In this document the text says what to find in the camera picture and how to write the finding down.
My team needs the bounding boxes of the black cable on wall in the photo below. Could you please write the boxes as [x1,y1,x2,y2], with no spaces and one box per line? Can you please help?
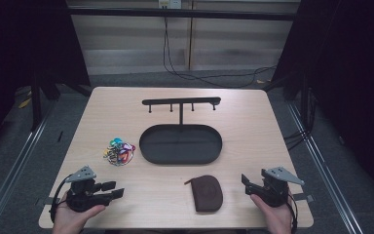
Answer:
[162,16,278,90]

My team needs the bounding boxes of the metal floor rail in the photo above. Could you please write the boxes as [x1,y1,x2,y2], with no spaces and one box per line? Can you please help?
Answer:
[0,102,58,234]
[286,102,366,234]

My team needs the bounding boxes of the black metal stand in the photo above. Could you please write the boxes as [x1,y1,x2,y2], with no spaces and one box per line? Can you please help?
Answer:
[29,72,44,133]

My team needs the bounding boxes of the person's left hand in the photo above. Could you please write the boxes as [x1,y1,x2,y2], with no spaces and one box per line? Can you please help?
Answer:
[52,191,107,234]

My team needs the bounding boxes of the grey strap tab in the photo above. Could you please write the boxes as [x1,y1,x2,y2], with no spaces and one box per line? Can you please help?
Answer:
[291,193,315,203]
[35,196,53,207]

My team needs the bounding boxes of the dark curtain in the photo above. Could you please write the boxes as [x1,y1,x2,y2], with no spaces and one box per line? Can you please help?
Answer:
[0,0,92,160]
[262,0,374,198]

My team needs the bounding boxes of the black horizontal bar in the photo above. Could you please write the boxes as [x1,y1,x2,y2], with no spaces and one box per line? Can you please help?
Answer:
[67,7,299,22]

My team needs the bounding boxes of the black floor cables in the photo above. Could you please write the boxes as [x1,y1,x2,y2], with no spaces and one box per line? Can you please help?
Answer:
[282,87,314,152]

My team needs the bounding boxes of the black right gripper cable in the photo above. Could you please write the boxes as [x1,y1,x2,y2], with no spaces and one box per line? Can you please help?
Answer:
[285,190,299,234]

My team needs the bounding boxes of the bunch of keys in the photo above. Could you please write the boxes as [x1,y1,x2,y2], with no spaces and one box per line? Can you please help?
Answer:
[102,137,136,168]

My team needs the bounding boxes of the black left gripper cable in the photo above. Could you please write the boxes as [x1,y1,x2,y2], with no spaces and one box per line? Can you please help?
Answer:
[49,174,74,224]

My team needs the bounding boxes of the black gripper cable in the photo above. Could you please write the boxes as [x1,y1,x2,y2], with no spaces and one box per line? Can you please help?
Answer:
[49,174,74,224]
[285,190,299,234]

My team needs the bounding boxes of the person's right hand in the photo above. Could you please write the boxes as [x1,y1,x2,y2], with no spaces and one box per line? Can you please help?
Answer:
[249,193,294,234]

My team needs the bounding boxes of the black key rack with tray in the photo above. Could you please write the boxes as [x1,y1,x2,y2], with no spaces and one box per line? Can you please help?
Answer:
[138,96,224,166]

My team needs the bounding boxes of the brown zip pouch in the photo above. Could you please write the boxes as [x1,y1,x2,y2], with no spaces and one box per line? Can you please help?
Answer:
[183,175,224,214]

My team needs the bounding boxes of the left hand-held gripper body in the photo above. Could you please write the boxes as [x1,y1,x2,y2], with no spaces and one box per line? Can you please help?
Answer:
[65,165,113,214]

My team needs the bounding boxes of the white wall socket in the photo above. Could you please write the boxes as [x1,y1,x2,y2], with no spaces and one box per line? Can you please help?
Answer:
[158,0,183,10]

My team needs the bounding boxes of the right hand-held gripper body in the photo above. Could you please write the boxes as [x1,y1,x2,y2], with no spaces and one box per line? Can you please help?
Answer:
[248,166,306,209]

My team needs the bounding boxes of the yellow scrap on floor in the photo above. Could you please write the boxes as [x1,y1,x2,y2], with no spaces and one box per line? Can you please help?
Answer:
[18,96,33,109]

